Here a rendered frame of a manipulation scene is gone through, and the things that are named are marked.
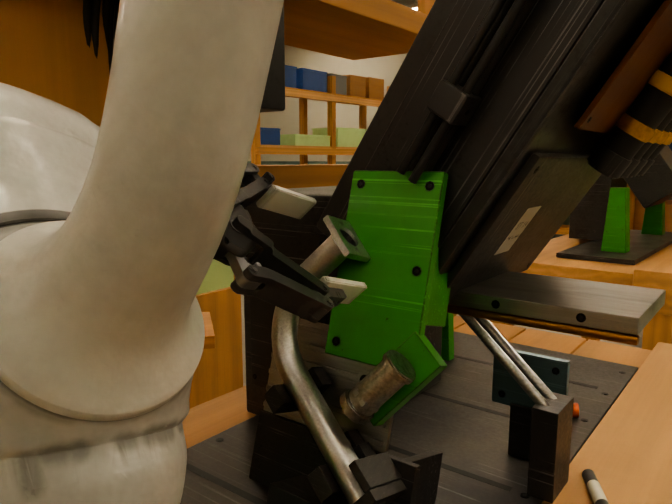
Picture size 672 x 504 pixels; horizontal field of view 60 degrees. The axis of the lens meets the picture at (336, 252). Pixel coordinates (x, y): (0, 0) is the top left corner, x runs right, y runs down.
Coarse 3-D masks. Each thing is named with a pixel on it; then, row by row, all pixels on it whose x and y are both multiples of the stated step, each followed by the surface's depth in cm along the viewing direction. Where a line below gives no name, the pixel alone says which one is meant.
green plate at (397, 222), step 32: (352, 192) 66; (384, 192) 63; (416, 192) 61; (352, 224) 65; (384, 224) 63; (416, 224) 60; (384, 256) 62; (416, 256) 60; (384, 288) 62; (416, 288) 59; (448, 288) 66; (352, 320) 64; (384, 320) 61; (416, 320) 59; (352, 352) 63; (384, 352) 61
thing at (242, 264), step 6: (228, 252) 48; (228, 258) 48; (234, 258) 48; (240, 258) 48; (234, 264) 48; (240, 264) 48; (246, 264) 48; (258, 264) 48; (234, 270) 48; (240, 270) 47; (240, 276) 47; (240, 282) 47; (246, 282) 47; (252, 282) 47; (246, 288) 47; (252, 288) 48
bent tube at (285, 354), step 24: (336, 240) 61; (312, 264) 64; (336, 264) 63; (288, 312) 65; (288, 336) 65; (288, 360) 64; (288, 384) 63; (312, 384) 63; (312, 408) 61; (312, 432) 60; (336, 432) 60; (336, 456) 58; (336, 480) 58
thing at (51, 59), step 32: (0, 0) 59; (32, 0) 62; (64, 0) 64; (0, 32) 60; (32, 32) 62; (64, 32) 65; (0, 64) 60; (32, 64) 62; (64, 64) 65; (96, 64) 68; (64, 96) 65; (96, 96) 68
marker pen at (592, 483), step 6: (582, 474) 70; (588, 474) 69; (594, 474) 69; (588, 480) 68; (594, 480) 68; (588, 486) 68; (594, 486) 67; (600, 486) 67; (594, 492) 66; (600, 492) 65; (594, 498) 65; (600, 498) 64; (606, 498) 65
